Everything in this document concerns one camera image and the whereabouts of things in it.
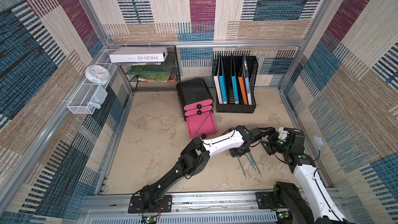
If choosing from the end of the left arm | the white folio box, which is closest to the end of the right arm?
the end of the left arm

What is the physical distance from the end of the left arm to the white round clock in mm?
674

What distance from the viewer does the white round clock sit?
2.40ft

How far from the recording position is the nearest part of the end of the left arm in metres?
0.67
